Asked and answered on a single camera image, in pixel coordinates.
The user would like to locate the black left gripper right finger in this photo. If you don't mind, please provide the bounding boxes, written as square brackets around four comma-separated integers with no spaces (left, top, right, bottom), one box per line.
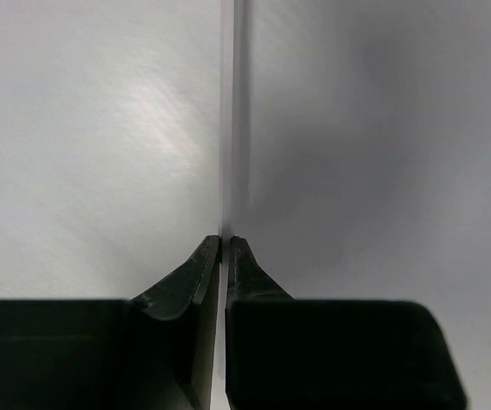
[225,237,467,409]

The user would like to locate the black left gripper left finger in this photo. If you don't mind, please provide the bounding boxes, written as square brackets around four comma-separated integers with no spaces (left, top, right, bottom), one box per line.
[0,236,220,409]

